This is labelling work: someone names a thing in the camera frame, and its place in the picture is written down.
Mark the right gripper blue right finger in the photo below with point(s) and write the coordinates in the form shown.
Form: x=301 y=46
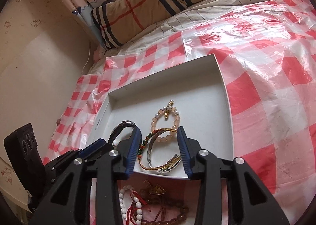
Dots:
x=183 y=144

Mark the left plaid pillow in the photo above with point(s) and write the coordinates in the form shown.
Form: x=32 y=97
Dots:
x=121 y=20

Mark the engraved silver bangle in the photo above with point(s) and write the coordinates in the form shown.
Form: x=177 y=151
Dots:
x=171 y=163

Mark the red white checkered plastic sheet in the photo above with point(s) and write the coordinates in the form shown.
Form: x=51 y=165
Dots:
x=266 y=53

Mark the white shallow cardboard box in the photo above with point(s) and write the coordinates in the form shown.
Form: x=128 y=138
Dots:
x=191 y=95

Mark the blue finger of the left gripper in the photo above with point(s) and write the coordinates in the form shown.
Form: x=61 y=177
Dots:
x=93 y=148

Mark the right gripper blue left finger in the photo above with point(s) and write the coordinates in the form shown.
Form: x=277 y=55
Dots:
x=132 y=148

